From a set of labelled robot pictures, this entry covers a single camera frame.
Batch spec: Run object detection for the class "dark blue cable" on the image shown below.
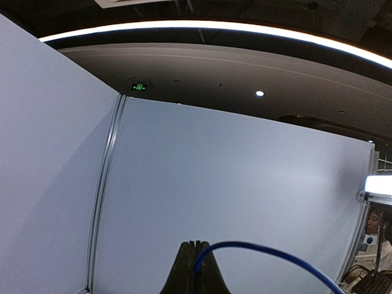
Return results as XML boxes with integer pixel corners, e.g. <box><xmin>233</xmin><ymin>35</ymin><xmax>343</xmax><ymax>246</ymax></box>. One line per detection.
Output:
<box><xmin>193</xmin><ymin>241</ymin><xmax>345</xmax><ymax>294</ymax></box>

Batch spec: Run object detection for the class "person in background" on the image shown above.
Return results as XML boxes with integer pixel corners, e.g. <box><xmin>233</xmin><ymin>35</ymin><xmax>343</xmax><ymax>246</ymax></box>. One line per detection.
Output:
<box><xmin>365</xmin><ymin>203</ymin><xmax>391</xmax><ymax>271</ymax></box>

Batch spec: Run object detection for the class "green exit sign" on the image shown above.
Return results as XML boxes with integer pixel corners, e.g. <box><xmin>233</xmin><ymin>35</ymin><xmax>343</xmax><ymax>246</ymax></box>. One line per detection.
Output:
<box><xmin>131</xmin><ymin>83</ymin><xmax>147</xmax><ymax>92</ymax></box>

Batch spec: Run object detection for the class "left aluminium corner post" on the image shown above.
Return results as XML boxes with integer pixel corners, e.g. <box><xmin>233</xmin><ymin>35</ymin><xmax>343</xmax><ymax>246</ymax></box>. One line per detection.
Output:
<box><xmin>81</xmin><ymin>94</ymin><xmax>128</xmax><ymax>293</ymax></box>

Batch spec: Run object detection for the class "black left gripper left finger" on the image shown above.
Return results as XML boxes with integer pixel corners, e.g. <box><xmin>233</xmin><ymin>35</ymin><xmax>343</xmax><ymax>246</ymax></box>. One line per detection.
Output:
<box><xmin>160</xmin><ymin>241</ymin><xmax>196</xmax><ymax>294</ymax></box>

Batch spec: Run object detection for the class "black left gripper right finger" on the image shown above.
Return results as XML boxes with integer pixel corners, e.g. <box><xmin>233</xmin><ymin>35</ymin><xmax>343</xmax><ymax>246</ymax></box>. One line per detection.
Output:
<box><xmin>194</xmin><ymin>252</ymin><xmax>230</xmax><ymax>294</ymax></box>

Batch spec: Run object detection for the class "curved ceiling light strip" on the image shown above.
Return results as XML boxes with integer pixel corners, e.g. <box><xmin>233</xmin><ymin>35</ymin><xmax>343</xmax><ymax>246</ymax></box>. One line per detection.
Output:
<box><xmin>39</xmin><ymin>20</ymin><xmax>391</xmax><ymax>69</ymax></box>

